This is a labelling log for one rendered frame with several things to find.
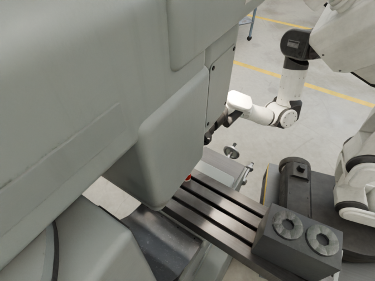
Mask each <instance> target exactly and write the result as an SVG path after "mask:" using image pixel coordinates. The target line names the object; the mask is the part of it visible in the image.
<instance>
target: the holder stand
mask: <svg viewBox="0 0 375 281"><path fill-rule="evenodd" d="M342 246H343V232H342V231H339V230H337V229H334V228H332V227H330V226H327V225H325V224H322V223H320V222H318V221H315V220H313V219H310V218H308V217H306V216H303V215H300V214H298V213H296V212H293V211H291V210H289V209H286V208H284V207H282V206H279V205H277V204H274V203H271V205H270V206H269V208H268V210H267V211H266V213H265V215H264V217H263V218H262V220H261V221H260V223H259V225H258V229H257V232H256V235H255V238H254V242H253V245H252V248H251V253H253V254H255V255H257V256H259V257H261V258H263V259H265V260H267V261H269V262H271V263H274V264H276V265H278V266H280V267H282V268H284V269H286V270H288V271H290V272H292V273H294V274H296V275H298V276H300V277H302V278H304V279H306V280H308V281H320V280H322V279H324V278H326V277H328V276H330V275H333V274H335V273H337V272H339V271H341V266H342Z"/></svg>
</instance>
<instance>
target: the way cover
mask: <svg viewBox="0 0 375 281"><path fill-rule="evenodd" d="M120 220H121V221H122V222H123V223H125V224H126V225H127V226H129V227H130V228H131V230H132V232H133V234H134V236H135V238H136V240H137V242H138V244H139V245H140V248H141V250H142V252H143V254H144V256H145V258H146V260H147V261H148V264H149V266H150V268H151V270H152V272H153V274H154V276H155V278H156V280H157V281H173V280H175V279H176V278H177V277H178V276H179V275H180V274H181V272H182V271H183V270H184V269H185V267H186V266H187V265H188V264H189V263H190V261H191V260H192V258H193V257H194V255H195V253H196V252H197V250H198V249H199V247H200V246H201V244H202V242H203V241H202V240H200V239H199V238H197V237H196V236H195V235H193V234H192V233H190V232H188V231H187V230H185V229H184V228H183V227H181V226H179V225H178V224H176V223H175V222H173V221H172V220H170V219H169V218H167V217H166V216H164V215H163V214H161V213H160V212H158V211H154V210H151V209H150V208H149V207H147V206H146V205H144V204H143V203H141V204H140V205H139V206H138V207H137V208H136V209H135V210H134V211H133V212H132V213H131V214H130V215H128V216H127V217H124V218H122V219H120ZM135 223H136V224H135ZM149 234H150V235H149ZM168 235H169V236H168ZM193 241H194V242H193ZM166 255H167V256H166ZM178 257H179V258H178ZM154 260H155V261H154ZM167 261H168V262H167ZM180 263H181V264H180Z"/></svg>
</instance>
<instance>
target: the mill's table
mask: <svg viewBox="0 0 375 281"><path fill-rule="evenodd" d="M267 210H268V207H266V206H264V205H262V204H260V203H258V202H256V201H255V200H253V199H251V198H249V197H247V196H245V195H243V194H241V193H240V192H238V191H236V190H234V189H232V188H230V187H228V186H226V185H225V184H223V183H221V182H219V181H217V180H215V179H213V178H211V177H210V176H208V175H206V174H204V173H202V172H200V171H198V170H197V169H195V168H194V169H193V170H192V171H191V180H190V181H187V182H185V181H184V182H183V183H182V185H181V186H180V187H179V188H178V190H177V191H176V192H175V194H174V195H173V196H172V197H171V199H170V200H169V202H168V203H167V204H166V206H165V207H164V208H163V209H161V211H163V212H164V213H166V214H168V215H169V216H171V217H172V218H174V219H175V220H177V221H178V222H180V223H181V224H183V225H184V226H186V227H187V228H189V229H190V230H192V231H193V232H195V233H197V234H198V235H200V236H201V237H202V238H204V239H206V240H207V241H209V242H210V243H212V244H213V245H215V246H216V247H218V248H219V249H221V250H223V251H224V252H226V253H227V254H229V255H230V256H232V257H233V258H235V259H236V260H238V261H239V262H241V263H242V264H244V265H245V266H247V267H249V268H250V269H252V270H253V271H254V272H256V273H258V274H259V275H261V276H262V277H264V278H265V279H267V280H268V281H308V280H306V279H304V278H302V277H300V276H298V275H296V274H294V273H292V272H290V271H288V270H286V269H284V268H282V267H280V266H278V265H276V264H274V263H271V262H269V261H267V260H265V259H263V258H261V257H259V256H257V255H255V254H253V253H251V248H252V245H253V242H254V238H255V235H256V232H257V229H258V225H259V223H260V221H261V220H262V218H263V217H264V215H265V213H266V211H267ZM338 277H339V272H337V273H335V274H333V275H330V276H328V277H326V278H324V279H322V280H320V281H338Z"/></svg>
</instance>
